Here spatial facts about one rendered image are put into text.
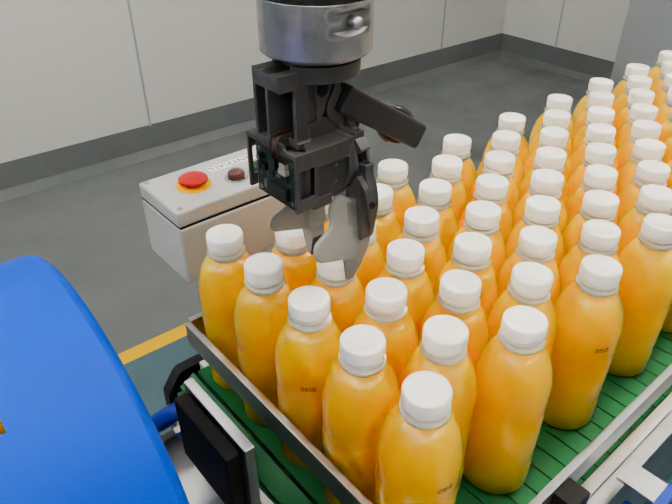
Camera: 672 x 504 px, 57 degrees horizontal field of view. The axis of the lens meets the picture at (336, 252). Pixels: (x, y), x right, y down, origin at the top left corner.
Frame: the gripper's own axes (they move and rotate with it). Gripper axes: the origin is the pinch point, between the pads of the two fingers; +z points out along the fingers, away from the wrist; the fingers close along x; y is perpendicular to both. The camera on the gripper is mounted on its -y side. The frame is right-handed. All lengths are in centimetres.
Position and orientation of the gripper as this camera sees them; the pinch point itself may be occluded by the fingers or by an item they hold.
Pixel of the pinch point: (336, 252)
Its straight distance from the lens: 61.6
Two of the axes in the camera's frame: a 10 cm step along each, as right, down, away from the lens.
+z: 0.0, 8.3, 5.6
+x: 6.5, 4.3, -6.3
